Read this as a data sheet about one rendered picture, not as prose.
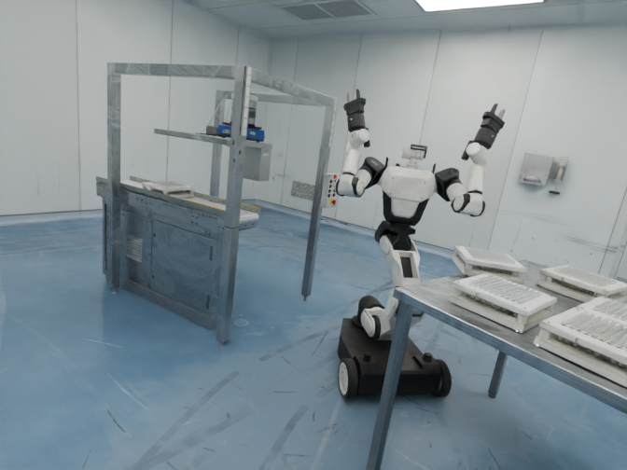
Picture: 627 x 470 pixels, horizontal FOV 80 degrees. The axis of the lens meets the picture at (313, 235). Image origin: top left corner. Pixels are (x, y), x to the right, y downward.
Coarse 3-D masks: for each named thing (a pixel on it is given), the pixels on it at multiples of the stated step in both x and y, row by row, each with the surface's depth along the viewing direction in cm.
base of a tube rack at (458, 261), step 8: (456, 256) 178; (456, 264) 171; (464, 264) 166; (464, 272) 158; (472, 272) 158; (480, 272) 158; (488, 272) 158; (496, 272) 160; (504, 272) 162; (512, 280) 156; (520, 280) 156
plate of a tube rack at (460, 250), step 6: (456, 246) 178; (462, 246) 180; (456, 252) 175; (462, 252) 168; (462, 258) 164; (468, 258) 158; (474, 258) 160; (510, 258) 168; (474, 264) 157; (480, 264) 157; (486, 264) 156; (492, 264) 156; (498, 264) 156; (504, 264) 157; (510, 264) 158; (516, 264) 160; (510, 270) 156; (516, 270) 155; (522, 270) 155
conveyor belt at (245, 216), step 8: (128, 184) 282; (136, 184) 287; (136, 192) 258; (168, 200) 242; (192, 200) 251; (200, 200) 255; (208, 200) 259; (192, 208) 232; (224, 208) 241; (224, 216) 220; (240, 216) 225; (248, 216) 231; (256, 216) 237
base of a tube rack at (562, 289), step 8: (552, 288) 153; (560, 288) 151; (568, 288) 151; (568, 296) 149; (576, 296) 146; (584, 296) 144; (592, 296) 146; (608, 296) 148; (616, 296) 150; (624, 296) 151
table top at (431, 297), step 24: (528, 264) 192; (408, 288) 134; (432, 288) 138; (432, 312) 121; (456, 312) 119; (480, 336) 109; (504, 336) 107; (528, 336) 109; (528, 360) 99; (552, 360) 96; (576, 384) 91; (600, 384) 88; (624, 408) 84
